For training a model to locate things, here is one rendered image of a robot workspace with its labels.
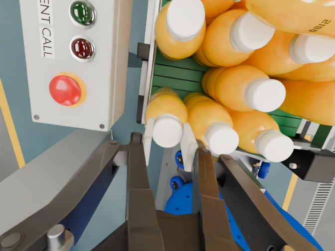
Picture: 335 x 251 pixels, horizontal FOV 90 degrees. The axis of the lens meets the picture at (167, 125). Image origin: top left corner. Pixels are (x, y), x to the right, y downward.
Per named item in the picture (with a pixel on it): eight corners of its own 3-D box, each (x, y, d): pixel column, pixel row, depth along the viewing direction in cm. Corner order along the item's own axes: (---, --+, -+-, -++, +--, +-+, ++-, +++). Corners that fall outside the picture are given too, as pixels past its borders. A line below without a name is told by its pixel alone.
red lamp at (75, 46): (74, 57, 20) (68, 57, 19) (73, 37, 19) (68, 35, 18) (92, 61, 20) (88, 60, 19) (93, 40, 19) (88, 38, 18)
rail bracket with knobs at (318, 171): (267, 157, 48) (294, 180, 38) (277, 134, 45) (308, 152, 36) (300, 161, 48) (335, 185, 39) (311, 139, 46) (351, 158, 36)
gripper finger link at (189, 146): (190, 144, 15) (198, 145, 15) (183, 121, 22) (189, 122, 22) (184, 172, 16) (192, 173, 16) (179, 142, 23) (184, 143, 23)
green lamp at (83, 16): (73, 24, 19) (67, 21, 17) (73, 0, 18) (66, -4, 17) (93, 27, 19) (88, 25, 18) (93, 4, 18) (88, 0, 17)
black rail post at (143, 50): (141, 60, 38) (136, 58, 31) (143, 46, 38) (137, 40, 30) (151, 62, 39) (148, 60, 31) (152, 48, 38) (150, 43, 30)
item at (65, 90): (54, 102, 21) (48, 103, 20) (53, 72, 20) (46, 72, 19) (83, 106, 22) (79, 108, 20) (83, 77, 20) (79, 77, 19)
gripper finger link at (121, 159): (138, 170, 14) (103, 166, 14) (144, 144, 19) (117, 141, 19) (140, 154, 14) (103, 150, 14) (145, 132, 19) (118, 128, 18)
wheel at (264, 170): (255, 179, 41) (264, 183, 40) (261, 163, 39) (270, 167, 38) (258, 172, 44) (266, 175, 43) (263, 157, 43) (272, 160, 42)
